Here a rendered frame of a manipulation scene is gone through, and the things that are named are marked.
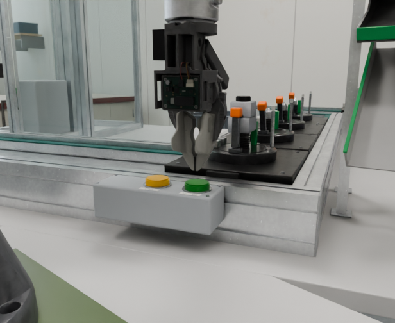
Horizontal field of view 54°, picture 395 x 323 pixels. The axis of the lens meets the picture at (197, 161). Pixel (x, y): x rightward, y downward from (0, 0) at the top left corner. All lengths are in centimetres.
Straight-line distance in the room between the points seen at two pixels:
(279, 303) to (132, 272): 21
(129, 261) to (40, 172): 31
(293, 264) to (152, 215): 23
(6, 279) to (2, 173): 63
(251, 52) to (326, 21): 91
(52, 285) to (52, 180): 48
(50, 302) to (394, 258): 51
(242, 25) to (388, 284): 422
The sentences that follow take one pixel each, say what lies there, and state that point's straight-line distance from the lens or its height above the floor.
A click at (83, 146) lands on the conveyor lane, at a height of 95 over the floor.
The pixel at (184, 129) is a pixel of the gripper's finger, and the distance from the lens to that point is 59.
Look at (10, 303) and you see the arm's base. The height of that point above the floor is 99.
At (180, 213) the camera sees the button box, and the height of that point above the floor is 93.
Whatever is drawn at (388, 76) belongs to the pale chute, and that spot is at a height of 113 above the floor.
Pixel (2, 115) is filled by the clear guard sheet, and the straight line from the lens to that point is 206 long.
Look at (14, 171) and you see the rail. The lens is 88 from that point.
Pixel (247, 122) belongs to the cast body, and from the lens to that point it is 76.
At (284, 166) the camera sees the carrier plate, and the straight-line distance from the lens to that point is 74.
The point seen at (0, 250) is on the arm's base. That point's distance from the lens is 29.
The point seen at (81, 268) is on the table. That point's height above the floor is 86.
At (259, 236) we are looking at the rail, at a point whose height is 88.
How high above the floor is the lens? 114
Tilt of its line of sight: 13 degrees down
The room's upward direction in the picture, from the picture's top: straight up
